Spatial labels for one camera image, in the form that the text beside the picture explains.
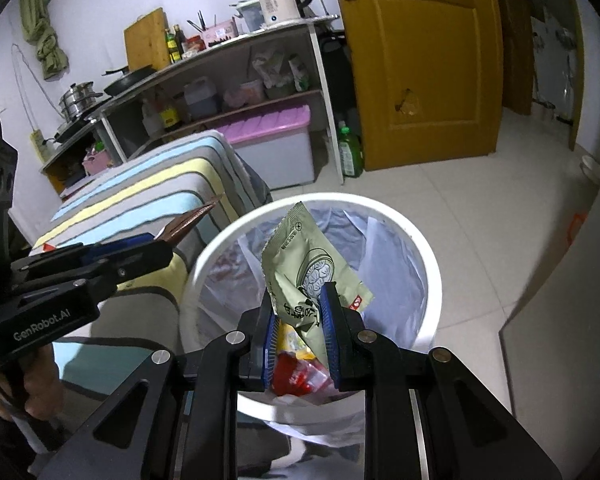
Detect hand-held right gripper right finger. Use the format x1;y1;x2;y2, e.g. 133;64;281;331
320;281;563;480

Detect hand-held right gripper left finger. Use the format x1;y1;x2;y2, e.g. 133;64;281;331
30;305;281;480

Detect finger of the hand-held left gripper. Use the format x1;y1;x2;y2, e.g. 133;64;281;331
10;245;175;306
10;232;163;273

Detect red snack packet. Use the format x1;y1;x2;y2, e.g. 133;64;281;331
272;350;341;397

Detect purple foam fruit net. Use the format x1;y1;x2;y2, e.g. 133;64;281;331
275;317;321;361

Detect brown snack wrapper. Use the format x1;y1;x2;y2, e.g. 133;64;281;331
155;195;224;243

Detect green snack packet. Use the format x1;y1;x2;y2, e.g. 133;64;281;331
260;201;376;368

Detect white round trash bin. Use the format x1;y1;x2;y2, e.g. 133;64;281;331
180;192;443;423

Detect person's left hand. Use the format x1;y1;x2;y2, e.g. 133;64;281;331
10;342;66;416

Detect striped bed sheet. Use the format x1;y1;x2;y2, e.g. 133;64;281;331
30;130;276;411

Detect pink plastic basket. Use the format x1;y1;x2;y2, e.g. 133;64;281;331
82;152;112;176

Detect clear plastic bin liner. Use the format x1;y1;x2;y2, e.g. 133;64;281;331
195;205;421;461

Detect small grey kitchen shelf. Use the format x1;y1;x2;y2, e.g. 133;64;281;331
39;110;126;196

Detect black induction cooker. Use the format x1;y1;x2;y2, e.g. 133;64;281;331
54;117;101;142

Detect yellow power strip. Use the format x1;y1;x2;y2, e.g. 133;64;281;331
29;130;51;163

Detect steel steamer pot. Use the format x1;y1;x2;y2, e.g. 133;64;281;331
59;81;103;121

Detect black frying pan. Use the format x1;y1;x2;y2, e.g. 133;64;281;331
102;65;156;97

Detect grey plastic jug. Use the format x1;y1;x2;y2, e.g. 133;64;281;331
184;76;218;120

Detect pink lidded storage box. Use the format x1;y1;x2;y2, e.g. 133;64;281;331
220;105;315;191

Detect green detergent bottle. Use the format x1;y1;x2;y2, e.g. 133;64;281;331
337;121;365;178

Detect pink plastic tub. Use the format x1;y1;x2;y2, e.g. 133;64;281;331
225;80;266;108

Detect wooden cutting board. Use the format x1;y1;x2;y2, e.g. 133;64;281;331
123;7;171;72

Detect green hanging cloth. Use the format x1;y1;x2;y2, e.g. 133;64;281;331
20;0;70;81

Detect crumpled plastic bags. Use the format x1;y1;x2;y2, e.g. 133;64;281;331
252;52;293;98

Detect large white kitchen shelf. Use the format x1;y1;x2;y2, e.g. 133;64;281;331
97;12;346;186

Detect pink chopstick holder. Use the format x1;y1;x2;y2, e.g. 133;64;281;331
201;20;238;48

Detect clear lidded plastic container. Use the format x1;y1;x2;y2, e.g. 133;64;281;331
232;0;263;33

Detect yellow wooden door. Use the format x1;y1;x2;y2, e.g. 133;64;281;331
327;0;503;171

